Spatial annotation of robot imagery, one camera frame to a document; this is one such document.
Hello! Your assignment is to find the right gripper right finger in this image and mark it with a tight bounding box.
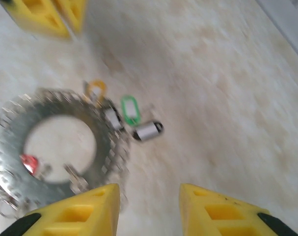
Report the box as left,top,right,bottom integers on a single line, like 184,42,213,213
179,183,298,236

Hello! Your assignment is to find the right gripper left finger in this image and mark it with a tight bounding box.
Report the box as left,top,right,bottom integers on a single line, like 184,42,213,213
0,183,122,236

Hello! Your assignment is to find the yellow key tag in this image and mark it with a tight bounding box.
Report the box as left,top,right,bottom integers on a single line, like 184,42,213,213
84,79,107,105

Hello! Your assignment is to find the black key tag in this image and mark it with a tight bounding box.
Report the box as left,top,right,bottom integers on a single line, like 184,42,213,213
102,107,125,131
132,119,165,144

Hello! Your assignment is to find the red key tag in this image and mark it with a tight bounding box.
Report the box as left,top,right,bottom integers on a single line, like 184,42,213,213
19,153,40,176

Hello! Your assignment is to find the green key tag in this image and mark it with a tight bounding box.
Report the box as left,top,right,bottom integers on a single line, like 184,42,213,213
120,95,141,126

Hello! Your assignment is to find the metal key organizer with rings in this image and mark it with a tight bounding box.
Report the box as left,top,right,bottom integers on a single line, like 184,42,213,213
0,87,132,219

